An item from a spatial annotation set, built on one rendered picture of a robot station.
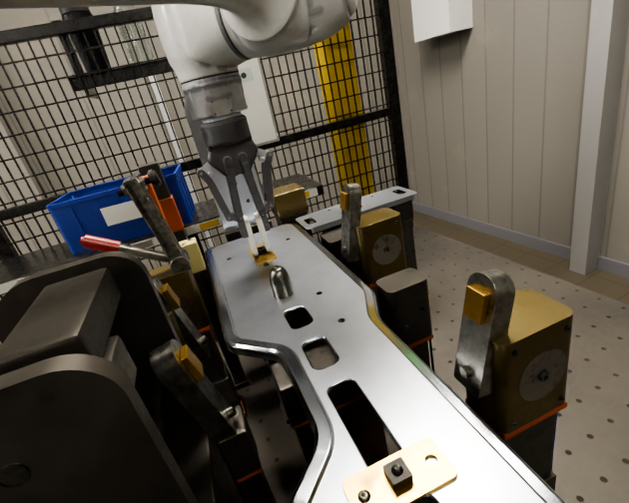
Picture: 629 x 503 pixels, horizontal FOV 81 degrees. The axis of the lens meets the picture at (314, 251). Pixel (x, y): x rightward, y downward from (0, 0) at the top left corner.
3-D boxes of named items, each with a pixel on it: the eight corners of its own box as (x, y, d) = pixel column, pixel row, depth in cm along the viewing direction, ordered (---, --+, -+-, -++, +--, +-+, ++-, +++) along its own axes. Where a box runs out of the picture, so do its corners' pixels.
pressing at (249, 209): (269, 219, 94) (229, 75, 81) (225, 233, 92) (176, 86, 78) (269, 218, 95) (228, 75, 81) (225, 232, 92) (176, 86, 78)
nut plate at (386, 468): (429, 437, 31) (428, 427, 31) (460, 476, 28) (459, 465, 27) (339, 484, 29) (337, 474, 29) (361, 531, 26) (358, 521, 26)
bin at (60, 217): (193, 222, 96) (175, 173, 90) (70, 255, 91) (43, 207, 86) (196, 206, 111) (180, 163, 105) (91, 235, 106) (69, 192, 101)
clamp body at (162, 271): (248, 419, 76) (188, 270, 62) (201, 440, 74) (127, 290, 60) (243, 398, 82) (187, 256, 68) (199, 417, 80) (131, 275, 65)
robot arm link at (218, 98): (244, 69, 53) (255, 112, 56) (235, 75, 61) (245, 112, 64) (181, 83, 51) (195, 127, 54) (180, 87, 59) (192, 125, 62)
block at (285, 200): (330, 306, 107) (304, 187, 92) (306, 316, 105) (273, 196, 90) (321, 294, 114) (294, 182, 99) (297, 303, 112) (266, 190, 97)
